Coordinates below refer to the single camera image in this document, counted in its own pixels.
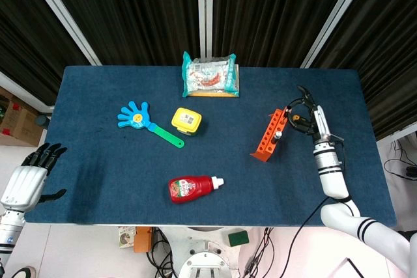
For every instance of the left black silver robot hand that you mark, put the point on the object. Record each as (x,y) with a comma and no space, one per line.
(23,187)

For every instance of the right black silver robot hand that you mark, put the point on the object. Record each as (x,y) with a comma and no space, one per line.
(322,125)

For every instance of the small black precision screwdriver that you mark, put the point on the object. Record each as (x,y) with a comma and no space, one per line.
(288,113)

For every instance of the large silver black precision screwdriver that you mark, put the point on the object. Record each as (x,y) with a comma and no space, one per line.
(278,135)

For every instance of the white grey robot base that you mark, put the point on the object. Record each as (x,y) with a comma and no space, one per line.
(202,248)

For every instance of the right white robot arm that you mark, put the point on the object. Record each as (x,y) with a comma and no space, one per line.
(332,177)

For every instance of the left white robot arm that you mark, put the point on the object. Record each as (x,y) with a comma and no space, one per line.
(8,235)

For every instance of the orange perforated rack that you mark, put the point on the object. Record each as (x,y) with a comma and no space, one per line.
(265,146)

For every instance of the blue green hand clapper toy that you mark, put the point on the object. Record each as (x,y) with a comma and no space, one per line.
(133,118)

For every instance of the brown cardboard box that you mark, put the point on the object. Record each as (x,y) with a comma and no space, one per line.
(19,121)

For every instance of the grey round canister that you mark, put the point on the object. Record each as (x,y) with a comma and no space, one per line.
(42,121)

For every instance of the black white sneaker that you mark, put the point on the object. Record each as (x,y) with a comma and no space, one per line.
(23,273)

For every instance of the blue table cloth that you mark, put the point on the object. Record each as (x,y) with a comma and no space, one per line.
(228,161)

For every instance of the dark pleated curtain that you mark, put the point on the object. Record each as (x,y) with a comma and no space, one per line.
(267,14)
(130,14)
(26,30)
(391,47)

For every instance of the printed small carton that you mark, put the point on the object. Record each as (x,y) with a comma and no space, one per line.
(125,237)

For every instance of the teal noodle packet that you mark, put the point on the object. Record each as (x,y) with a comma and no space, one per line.
(208,76)

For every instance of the orange box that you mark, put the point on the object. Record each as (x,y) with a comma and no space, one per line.
(141,240)

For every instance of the green tub with yellow lid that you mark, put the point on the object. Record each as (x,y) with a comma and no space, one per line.
(186,118)

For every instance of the green block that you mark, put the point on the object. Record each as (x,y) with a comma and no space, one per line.
(238,238)

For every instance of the red ketchup bottle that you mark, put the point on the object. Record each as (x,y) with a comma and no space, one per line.
(192,190)

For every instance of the white low rail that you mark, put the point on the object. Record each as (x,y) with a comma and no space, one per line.
(26,94)
(397,133)

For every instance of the white frame post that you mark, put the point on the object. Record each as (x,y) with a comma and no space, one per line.
(339,14)
(58,11)
(205,11)

